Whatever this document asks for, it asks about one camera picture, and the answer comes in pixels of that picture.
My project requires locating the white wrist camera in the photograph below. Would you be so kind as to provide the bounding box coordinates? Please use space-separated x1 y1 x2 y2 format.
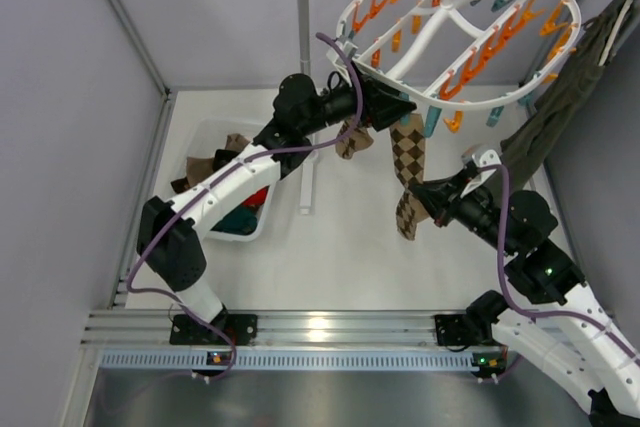
462 145 502 184
326 41 358 67

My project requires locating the tan striped sock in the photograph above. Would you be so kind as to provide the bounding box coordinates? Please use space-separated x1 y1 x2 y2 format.
186 157 214 186
225 133 251 153

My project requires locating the olive green hanging garment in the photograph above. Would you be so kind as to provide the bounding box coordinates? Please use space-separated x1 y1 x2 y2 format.
500 0 639 192

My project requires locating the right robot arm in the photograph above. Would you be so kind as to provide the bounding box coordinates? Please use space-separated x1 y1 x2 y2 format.
409 173 639 426

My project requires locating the red sock in basket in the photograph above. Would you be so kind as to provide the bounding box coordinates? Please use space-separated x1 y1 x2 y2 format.
243 187 269 208

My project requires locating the teal sock in basket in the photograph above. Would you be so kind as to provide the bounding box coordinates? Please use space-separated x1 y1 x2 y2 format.
211 205 258 236

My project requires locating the brown argyle sock long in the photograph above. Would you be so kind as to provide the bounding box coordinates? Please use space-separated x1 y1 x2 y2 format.
170 176 192 194

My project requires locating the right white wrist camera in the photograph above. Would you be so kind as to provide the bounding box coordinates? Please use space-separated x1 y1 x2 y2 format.
462 145 502 184

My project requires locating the tan green argyle sock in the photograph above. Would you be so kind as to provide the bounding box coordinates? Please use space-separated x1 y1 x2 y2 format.
335 117 374 160

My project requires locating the white clip sock hanger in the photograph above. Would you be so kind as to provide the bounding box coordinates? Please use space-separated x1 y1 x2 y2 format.
336 0 582 113

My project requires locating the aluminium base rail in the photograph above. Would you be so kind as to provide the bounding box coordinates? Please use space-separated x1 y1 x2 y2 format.
81 309 515 372

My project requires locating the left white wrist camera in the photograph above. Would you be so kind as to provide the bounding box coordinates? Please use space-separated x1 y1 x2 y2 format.
326 41 358 67

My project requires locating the black white-striped sock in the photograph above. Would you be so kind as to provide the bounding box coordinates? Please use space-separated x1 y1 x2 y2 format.
212 149 239 172

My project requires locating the white plastic laundry basket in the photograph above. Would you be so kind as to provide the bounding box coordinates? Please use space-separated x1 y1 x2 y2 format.
168 117 281 242

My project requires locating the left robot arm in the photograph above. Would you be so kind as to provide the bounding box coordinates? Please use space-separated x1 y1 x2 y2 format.
136 71 416 333

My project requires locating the brown argyle sock short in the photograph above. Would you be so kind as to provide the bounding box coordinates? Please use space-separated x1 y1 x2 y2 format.
389 113 429 241

